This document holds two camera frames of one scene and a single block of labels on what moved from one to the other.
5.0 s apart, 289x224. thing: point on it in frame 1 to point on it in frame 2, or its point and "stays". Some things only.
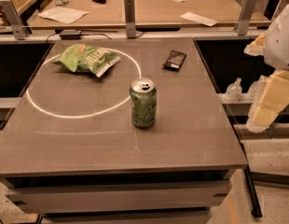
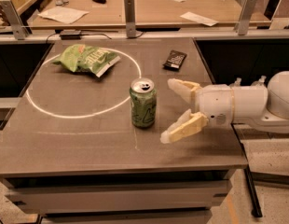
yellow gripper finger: x=257 y=47 to x=215 y=101
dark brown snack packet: x=174 y=61 stays
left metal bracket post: x=19 y=28 stays
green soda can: x=143 y=96 stays
